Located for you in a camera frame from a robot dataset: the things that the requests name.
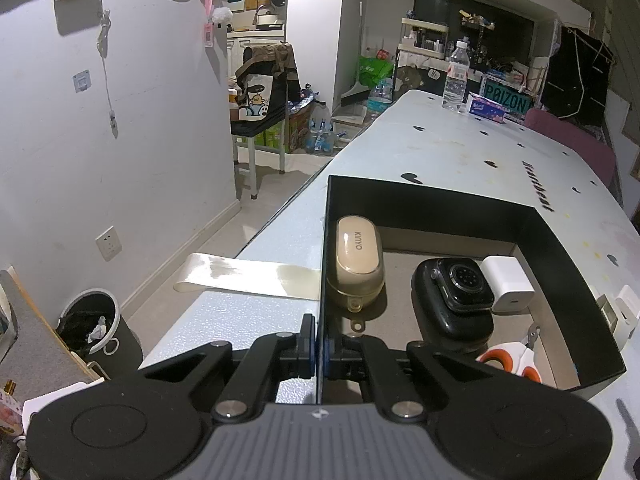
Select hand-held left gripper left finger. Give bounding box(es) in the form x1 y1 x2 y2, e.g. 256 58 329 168
137 312 318 422

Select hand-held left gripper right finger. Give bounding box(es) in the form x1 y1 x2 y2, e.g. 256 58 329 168
321 330 506 423

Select beige earbuds case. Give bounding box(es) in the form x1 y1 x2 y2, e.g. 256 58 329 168
325 215 386 333

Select black smartwatch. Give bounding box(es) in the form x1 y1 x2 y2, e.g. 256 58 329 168
411 257 496 353

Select orange-handled scissors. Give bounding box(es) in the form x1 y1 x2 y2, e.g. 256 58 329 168
475 327 543 383

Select black cardboard box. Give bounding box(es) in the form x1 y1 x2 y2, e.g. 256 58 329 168
317 175 627 406

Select clear tape strip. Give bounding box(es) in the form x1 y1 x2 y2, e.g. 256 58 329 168
173 253 321 301

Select black white trash bin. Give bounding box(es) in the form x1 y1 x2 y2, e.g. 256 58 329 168
55 288 143 378

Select white cube charger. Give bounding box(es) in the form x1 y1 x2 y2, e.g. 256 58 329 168
481 256 536 313

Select pack of water bottles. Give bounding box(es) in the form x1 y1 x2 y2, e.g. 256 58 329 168
305 117 336 155

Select white-legged chair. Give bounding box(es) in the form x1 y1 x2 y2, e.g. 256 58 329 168
230 44 298 201

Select large water jug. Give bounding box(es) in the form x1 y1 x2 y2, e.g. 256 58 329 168
369 78 393 120

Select cartoon tote bag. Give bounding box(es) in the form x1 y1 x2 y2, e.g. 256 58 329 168
235 72 276 121

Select broom with dustpan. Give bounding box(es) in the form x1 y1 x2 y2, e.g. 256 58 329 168
341 2 368 108

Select grey board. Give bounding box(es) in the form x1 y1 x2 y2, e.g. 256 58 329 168
0 270 106 411

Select green plastic bag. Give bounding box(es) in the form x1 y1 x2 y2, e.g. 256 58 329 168
357 55 393 88

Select blue pink tissue pack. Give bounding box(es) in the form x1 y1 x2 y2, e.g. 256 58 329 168
467 92 508 123

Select brown jacket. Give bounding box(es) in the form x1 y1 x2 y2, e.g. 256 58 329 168
242 44 298 86

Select white power adapter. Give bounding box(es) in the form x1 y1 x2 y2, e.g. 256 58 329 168
590 285 638 351

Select clear water bottle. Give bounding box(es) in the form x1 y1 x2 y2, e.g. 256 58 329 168
442 40 471 112

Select teal plate sign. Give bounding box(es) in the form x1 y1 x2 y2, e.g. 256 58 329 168
480 75 532 116

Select pink chair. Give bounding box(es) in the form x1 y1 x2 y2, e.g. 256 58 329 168
524 108 617 188

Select white storage shelf rack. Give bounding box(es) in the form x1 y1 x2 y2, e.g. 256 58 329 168
397 17 448 91

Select black hanging garment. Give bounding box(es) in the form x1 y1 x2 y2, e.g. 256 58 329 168
542 25 616 121

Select white wall socket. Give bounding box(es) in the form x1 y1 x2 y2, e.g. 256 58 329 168
96 226 123 262

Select pink lanyard with card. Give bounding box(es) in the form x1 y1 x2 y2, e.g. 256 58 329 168
201 0 223 48

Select white hanging cable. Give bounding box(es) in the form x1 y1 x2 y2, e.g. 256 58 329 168
96 9 121 138

